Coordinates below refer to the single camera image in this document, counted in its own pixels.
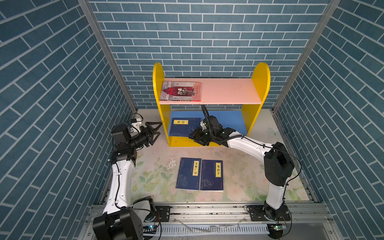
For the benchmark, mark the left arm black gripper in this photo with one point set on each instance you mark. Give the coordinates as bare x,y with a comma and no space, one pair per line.
148,136

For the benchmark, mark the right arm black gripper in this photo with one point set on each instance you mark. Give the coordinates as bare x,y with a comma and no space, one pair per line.
197,136

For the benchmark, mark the blue book yellow label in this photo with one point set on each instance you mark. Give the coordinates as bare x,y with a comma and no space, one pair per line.
184,127

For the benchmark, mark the illustrated red grey book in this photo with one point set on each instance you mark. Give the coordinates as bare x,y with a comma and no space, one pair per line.
181,91

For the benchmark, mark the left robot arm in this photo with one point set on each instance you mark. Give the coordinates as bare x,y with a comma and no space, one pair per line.
123,219

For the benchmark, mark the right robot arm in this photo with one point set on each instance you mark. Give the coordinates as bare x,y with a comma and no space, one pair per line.
278,164

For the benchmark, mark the yellow wooden bookshelf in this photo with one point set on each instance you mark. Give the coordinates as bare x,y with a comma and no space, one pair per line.
250,93

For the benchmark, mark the floral table mat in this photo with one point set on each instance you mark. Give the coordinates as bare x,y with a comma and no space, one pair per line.
157,170

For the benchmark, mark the blue book left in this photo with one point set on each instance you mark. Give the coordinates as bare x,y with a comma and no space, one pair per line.
189,174

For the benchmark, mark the blue book underneath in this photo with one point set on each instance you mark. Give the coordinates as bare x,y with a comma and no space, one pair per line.
212,178

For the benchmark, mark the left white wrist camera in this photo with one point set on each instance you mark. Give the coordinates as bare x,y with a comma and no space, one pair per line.
135,125

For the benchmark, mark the aluminium front rail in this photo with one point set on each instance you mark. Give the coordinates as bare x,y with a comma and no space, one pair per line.
303,220

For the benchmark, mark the aluminium corner post left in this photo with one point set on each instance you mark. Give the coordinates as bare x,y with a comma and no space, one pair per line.
92,20

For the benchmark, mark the aluminium corner post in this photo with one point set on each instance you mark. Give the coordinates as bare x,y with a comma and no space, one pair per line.
92,20
318,30

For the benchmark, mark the aluminium corner post right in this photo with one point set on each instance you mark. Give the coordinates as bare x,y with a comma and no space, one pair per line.
318,30

